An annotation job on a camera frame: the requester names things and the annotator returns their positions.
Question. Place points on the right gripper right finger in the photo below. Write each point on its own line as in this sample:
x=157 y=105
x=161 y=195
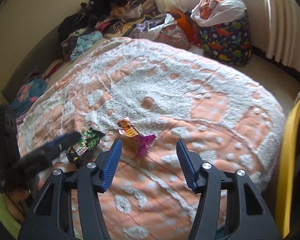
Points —
x=247 y=215

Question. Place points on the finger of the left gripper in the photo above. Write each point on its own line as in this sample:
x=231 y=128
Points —
x=65 y=141

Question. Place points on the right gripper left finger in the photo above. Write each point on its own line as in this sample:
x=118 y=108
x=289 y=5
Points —
x=50 y=215

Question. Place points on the green black snack packet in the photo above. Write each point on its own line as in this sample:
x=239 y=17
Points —
x=80 y=153

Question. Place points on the purple snack wrapper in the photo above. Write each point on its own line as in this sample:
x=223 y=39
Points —
x=140 y=141

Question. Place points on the yellow rimmed black trash bin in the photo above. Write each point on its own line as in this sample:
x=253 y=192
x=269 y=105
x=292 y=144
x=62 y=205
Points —
x=284 y=191

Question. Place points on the person's left hand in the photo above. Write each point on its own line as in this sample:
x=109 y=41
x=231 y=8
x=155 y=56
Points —
x=16 y=203

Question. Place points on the green sleeve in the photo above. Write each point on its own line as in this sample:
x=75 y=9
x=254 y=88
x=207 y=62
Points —
x=7 y=220

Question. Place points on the floral dark pillow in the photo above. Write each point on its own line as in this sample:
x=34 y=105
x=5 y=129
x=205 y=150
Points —
x=28 y=95

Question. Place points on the orange white patterned bedspread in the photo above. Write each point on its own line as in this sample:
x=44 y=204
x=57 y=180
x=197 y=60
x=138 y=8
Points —
x=223 y=115

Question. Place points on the light blue garment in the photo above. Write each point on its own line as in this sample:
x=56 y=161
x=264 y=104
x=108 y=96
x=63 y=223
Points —
x=84 y=43

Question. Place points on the dinosaur print laundry basket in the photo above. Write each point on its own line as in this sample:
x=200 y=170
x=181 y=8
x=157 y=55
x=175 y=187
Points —
x=229 y=42

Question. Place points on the orange plastic bag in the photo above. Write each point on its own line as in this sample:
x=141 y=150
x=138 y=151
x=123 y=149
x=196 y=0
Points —
x=184 y=24

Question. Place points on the floral fabric bag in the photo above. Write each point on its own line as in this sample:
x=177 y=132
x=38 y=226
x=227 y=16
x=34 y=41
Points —
x=174 y=36

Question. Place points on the pile of clothes on bed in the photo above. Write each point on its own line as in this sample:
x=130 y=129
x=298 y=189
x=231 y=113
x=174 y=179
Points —
x=108 y=17

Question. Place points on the cream curtain right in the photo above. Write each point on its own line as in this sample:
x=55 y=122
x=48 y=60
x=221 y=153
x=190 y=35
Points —
x=284 y=32

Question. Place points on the white plastic bag with clothes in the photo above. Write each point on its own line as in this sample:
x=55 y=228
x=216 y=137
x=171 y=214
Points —
x=212 y=12

